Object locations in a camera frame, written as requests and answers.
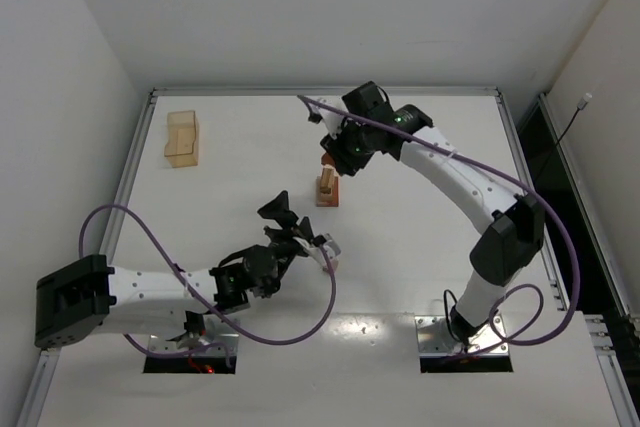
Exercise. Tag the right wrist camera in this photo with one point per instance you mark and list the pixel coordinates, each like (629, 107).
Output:
(332, 120)

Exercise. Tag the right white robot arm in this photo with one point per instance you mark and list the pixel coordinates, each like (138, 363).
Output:
(510, 225)

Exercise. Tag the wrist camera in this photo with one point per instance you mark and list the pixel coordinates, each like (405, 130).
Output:
(325, 253)
(332, 120)

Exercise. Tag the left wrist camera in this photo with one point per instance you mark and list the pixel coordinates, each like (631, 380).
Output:
(325, 253)

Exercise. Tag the reddish long wood block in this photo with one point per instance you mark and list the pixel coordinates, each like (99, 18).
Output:
(334, 200)

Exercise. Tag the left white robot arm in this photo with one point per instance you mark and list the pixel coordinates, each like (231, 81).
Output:
(91, 296)

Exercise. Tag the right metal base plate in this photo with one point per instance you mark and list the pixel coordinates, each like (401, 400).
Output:
(435, 342)

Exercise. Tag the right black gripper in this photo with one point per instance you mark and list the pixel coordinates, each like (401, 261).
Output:
(338, 160)

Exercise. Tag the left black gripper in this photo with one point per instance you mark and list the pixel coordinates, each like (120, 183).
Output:
(288, 235)

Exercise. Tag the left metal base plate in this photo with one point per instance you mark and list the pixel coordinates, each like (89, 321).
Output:
(217, 339)

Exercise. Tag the brown arch wood block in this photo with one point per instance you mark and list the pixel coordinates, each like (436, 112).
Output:
(327, 161)

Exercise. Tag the metal base plate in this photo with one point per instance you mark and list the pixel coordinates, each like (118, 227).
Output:
(217, 339)
(435, 342)

